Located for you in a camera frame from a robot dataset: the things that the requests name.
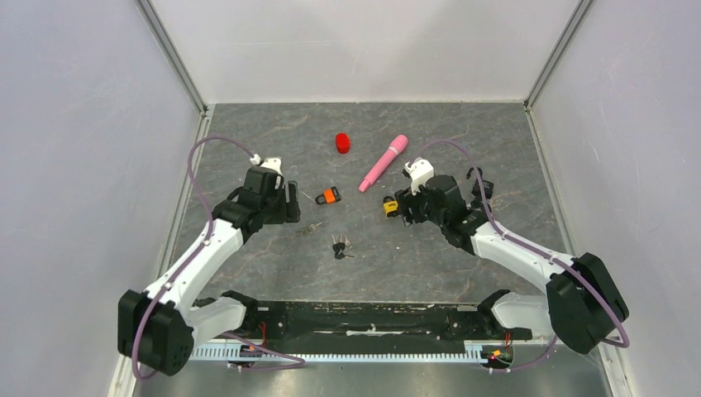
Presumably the yellow black padlock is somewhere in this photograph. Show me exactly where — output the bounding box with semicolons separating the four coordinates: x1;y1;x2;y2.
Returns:
383;196;398;218

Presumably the orange black padlock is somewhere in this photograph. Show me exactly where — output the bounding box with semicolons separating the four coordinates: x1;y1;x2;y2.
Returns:
315;186;341;205

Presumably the small silver key bunch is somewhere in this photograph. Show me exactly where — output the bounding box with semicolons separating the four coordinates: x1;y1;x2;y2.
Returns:
297;222;322;236

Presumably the black Kaijing padlock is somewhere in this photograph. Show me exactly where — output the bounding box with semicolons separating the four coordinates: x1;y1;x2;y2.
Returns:
466;167;494;208

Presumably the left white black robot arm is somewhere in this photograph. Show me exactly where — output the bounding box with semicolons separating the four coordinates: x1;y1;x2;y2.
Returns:
117;157;300;375

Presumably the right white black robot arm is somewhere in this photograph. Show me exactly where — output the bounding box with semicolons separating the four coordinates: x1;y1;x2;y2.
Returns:
394;175;630;353

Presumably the black-head key bunch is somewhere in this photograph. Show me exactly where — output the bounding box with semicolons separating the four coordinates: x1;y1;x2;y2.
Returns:
331;233;352;260

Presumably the pink cylindrical wand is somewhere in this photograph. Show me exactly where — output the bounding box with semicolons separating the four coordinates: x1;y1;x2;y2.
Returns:
359;135;408;192

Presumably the red plastic cap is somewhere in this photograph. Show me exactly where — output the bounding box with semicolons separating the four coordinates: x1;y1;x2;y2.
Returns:
335;132;351;155

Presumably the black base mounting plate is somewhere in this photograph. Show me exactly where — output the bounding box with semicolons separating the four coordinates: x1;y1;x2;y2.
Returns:
235;301;533;342

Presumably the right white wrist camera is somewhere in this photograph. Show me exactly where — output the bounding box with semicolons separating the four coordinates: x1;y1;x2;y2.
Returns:
403;157;435;195

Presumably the white slotted cable duct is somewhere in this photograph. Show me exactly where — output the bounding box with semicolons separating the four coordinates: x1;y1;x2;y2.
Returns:
190;340;513;365

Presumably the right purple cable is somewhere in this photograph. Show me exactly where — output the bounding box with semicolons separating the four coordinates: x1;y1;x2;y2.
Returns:
416;139;631;374

